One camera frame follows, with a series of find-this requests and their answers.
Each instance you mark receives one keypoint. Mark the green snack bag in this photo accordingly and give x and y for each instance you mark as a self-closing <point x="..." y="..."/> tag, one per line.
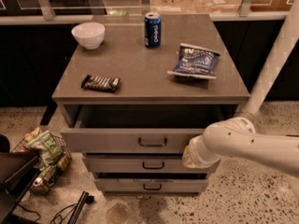
<point x="47" y="148"/>

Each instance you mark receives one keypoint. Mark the dark snack bar packet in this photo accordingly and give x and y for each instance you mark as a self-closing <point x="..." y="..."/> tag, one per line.
<point x="99" y="83"/>

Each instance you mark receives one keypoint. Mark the grey top drawer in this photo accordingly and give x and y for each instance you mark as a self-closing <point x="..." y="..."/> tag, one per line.
<point x="104" y="132"/>

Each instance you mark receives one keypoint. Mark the grey drawer cabinet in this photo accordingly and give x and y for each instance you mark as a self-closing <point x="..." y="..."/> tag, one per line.
<point x="146" y="90"/>

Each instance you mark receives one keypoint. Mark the black wire basket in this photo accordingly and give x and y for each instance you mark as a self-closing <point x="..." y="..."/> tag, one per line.
<point x="49" y="173"/>

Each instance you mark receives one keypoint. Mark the black equipment left edge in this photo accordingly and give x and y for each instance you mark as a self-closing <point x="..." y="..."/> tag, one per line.
<point x="17" y="174"/>

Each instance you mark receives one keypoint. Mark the grey middle drawer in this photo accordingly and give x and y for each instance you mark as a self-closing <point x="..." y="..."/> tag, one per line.
<point x="140" y="164"/>

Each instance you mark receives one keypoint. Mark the blue chip bag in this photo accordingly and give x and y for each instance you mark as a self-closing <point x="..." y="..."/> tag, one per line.
<point x="196" y="62"/>

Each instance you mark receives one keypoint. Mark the can in basket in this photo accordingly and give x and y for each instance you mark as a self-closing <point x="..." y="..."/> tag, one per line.
<point x="40" y="186"/>

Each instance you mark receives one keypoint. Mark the black bar on floor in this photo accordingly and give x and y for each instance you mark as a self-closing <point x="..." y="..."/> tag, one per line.
<point x="85" y="198"/>

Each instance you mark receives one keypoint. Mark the blue soda can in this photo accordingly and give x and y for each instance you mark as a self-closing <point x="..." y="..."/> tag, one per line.
<point x="153" y="29"/>

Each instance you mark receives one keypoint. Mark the grey drawer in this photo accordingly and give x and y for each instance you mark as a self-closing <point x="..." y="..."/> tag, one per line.
<point x="104" y="132"/>
<point x="118" y="184"/>
<point x="140" y="164"/>

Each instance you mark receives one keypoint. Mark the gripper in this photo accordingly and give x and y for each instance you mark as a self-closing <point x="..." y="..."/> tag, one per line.
<point x="193" y="153"/>

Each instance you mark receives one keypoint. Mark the grey bottom drawer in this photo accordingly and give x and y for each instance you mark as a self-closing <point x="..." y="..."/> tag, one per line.
<point x="118" y="184"/>

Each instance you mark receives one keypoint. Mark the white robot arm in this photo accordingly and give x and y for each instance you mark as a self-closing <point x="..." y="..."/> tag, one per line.
<point x="237" y="137"/>

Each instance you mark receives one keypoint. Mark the white ceramic bowl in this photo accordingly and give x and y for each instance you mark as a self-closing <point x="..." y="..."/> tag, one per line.
<point x="89" y="35"/>

